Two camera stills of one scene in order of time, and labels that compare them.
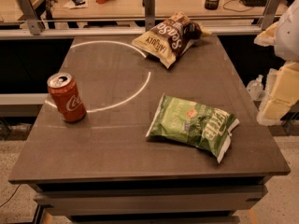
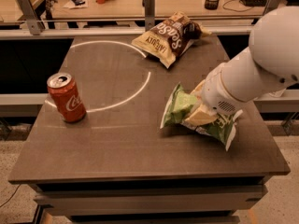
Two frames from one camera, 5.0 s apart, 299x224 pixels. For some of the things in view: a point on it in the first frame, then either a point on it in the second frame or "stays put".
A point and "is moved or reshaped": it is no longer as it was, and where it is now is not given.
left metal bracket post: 25,5 stays put
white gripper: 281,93 to 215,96
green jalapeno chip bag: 192,123 is moved or reshaped
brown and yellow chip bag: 169,39 stays put
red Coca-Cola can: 64,91 stays put
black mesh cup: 211,2 stays put
